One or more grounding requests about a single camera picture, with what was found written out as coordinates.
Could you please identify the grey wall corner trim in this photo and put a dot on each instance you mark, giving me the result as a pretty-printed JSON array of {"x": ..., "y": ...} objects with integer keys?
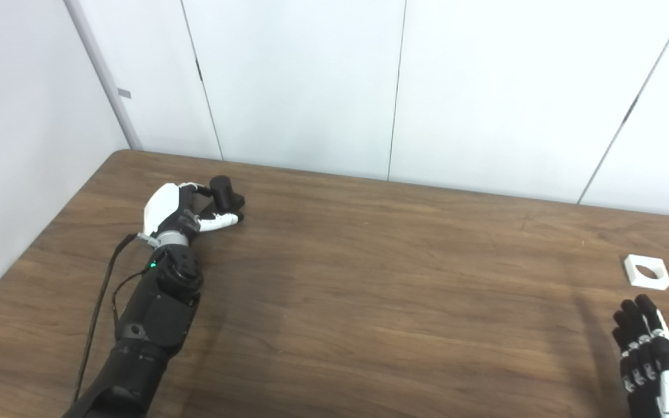
[{"x": 105, "y": 81}]

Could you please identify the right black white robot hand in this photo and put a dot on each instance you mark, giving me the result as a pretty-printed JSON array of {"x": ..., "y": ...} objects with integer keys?
[{"x": 659, "y": 371}]

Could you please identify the black peg with square base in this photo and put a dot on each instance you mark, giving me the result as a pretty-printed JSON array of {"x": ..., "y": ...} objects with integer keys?
[{"x": 227, "y": 196}]

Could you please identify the white square piece with hole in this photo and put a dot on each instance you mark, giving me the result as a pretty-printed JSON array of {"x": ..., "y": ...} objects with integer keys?
[{"x": 657, "y": 281}]

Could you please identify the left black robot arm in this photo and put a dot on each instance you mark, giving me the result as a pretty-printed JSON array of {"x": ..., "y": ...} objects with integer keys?
[{"x": 154, "y": 325}]

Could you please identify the small grey wall label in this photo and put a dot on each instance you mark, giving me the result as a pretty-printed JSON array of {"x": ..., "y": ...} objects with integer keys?
[{"x": 124, "y": 93}]

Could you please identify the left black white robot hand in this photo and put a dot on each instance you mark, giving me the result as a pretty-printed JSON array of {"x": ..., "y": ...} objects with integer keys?
[{"x": 163, "y": 209}]

